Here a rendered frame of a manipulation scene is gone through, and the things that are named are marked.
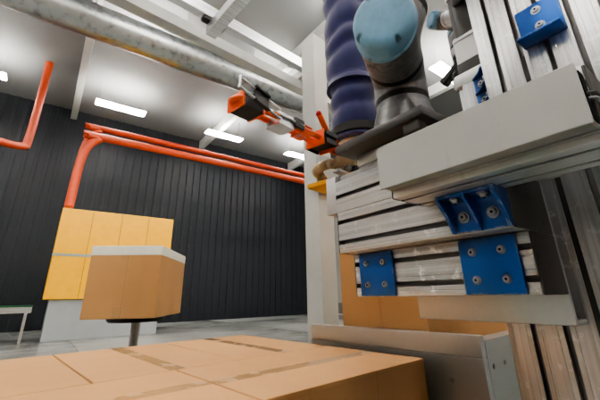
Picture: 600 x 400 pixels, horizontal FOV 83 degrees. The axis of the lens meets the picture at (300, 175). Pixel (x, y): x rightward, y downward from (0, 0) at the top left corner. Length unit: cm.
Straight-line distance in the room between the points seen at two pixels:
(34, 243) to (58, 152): 262
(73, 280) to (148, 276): 600
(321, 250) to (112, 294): 134
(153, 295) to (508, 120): 202
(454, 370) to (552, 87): 95
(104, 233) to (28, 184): 398
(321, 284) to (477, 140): 212
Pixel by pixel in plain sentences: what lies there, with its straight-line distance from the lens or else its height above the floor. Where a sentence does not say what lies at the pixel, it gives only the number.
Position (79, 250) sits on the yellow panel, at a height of 164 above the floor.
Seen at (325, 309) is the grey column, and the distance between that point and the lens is 250.
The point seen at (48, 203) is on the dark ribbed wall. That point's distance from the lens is 1165.
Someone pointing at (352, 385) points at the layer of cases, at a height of 53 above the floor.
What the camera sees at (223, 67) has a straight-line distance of 705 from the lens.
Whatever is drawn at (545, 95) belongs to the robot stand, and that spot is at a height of 92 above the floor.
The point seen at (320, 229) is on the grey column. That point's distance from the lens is 253.
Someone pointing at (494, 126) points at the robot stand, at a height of 91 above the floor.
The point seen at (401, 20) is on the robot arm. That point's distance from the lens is 67.
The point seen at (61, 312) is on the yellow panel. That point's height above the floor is 50.
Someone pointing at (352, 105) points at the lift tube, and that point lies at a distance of 143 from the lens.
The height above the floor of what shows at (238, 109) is 123.
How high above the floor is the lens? 73
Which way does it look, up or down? 20 degrees up
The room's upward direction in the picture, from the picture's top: 1 degrees counter-clockwise
